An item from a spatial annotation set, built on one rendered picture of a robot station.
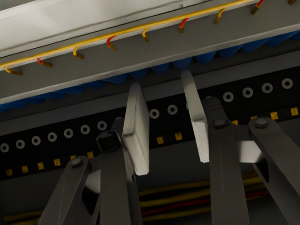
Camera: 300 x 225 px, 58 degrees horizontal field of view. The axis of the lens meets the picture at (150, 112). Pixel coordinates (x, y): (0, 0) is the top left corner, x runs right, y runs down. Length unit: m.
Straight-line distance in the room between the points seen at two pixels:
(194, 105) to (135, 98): 0.04
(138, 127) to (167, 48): 0.05
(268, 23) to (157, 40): 0.06
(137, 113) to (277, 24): 0.09
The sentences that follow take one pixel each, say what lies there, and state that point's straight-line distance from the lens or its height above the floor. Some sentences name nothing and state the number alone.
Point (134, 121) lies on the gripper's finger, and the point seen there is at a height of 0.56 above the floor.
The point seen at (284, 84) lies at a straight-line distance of 0.32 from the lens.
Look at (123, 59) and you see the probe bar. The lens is 0.17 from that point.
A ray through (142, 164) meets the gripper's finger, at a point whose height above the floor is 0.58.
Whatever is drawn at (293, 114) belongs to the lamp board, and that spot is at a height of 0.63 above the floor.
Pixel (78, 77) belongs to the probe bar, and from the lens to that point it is 0.17.
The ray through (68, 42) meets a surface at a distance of 0.17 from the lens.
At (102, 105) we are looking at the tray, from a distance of 0.31.
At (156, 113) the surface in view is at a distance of 0.30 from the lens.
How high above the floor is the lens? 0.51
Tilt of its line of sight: 17 degrees up
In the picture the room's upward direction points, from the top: 165 degrees clockwise
